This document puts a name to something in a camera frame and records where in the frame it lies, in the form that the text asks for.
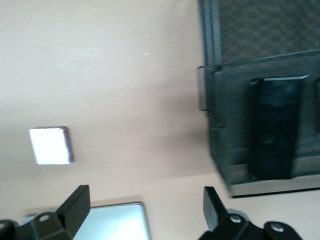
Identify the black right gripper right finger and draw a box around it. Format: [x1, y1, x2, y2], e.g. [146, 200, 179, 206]
[198, 186, 253, 240]

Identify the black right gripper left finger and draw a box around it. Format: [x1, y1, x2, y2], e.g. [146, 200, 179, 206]
[14, 184, 91, 240]

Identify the white flip phone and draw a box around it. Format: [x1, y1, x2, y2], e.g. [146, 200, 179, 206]
[28, 126, 75, 166]

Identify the long black phone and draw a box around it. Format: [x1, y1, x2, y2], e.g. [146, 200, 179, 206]
[247, 74, 310, 181]

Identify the silver closed laptop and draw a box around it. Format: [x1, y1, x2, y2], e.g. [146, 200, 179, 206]
[23, 201, 152, 240]

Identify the black wire mesh basket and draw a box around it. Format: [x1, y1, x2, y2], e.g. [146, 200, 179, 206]
[196, 0, 320, 199]

